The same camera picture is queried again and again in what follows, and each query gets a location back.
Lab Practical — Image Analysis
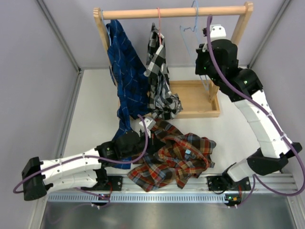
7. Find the blue plaid shirt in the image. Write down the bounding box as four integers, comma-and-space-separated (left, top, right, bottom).
102, 19, 149, 170

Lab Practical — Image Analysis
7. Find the red brown plaid shirt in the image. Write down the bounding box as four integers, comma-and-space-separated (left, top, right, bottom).
127, 119, 216, 192

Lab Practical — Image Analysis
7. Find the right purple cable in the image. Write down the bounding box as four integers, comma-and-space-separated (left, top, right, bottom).
206, 14, 305, 206

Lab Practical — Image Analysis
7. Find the light blue hanger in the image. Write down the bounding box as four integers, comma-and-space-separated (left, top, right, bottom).
179, 0, 211, 92
101, 10, 112, 46

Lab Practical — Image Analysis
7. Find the purple cable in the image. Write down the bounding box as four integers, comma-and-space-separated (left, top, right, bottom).
206, 14, 305, 206
12, 114, 149, 208

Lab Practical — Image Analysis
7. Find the pink wire hanger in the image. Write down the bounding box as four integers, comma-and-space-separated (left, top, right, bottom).
157, 7, 164, 46

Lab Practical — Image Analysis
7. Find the wooden clothes rack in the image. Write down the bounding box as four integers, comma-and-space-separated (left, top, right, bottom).
93, 2, 254, 118

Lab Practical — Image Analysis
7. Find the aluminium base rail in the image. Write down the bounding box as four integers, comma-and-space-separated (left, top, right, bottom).
47, 172, 297, 194

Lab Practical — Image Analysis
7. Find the black white checked shirt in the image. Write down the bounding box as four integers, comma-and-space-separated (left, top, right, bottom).
144, 23, 183, 120

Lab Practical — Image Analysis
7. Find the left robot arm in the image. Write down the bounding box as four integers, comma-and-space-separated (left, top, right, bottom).
21, 131, 151, 201

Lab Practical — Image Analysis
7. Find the white slotted cable duct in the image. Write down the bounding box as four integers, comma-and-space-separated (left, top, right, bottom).
48, 193, 229, 203

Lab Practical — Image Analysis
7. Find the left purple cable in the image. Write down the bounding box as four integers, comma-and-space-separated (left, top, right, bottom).
12, 114, 149, 208

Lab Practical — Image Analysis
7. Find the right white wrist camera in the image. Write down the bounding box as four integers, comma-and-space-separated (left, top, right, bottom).
210, 24, 226, 41

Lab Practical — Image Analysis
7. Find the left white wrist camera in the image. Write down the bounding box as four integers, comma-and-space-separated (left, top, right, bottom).
139, 117, 156, 138

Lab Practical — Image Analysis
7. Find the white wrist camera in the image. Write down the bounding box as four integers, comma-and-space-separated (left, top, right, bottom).
210, 24, 226, 41
139, 117, 156, 138

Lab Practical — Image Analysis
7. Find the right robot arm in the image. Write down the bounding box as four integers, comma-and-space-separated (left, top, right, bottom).
195, 39, 302, 189

